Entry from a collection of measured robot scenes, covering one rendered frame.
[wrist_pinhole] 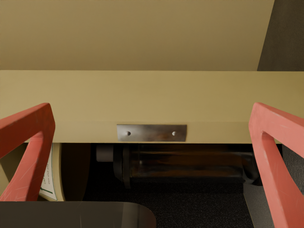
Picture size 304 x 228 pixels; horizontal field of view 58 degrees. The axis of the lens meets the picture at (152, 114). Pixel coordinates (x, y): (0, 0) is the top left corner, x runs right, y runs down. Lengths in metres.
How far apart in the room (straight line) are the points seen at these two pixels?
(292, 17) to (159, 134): 0.39
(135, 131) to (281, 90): 0.18
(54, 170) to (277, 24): 0.51
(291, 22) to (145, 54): 0.33
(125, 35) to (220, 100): 0.42
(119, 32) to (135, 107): 0.42
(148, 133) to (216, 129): 0.07
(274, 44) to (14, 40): 0.60
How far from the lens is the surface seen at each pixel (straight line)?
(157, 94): 0.31
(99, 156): 0.43
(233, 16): 0.70
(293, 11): 0.60
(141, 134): 0.28
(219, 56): 0.73
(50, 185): 0.40
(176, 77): 0.35
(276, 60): 0.64
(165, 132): 0.28
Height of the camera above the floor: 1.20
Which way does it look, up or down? level
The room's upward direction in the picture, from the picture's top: 90 degrees counter-clockwise
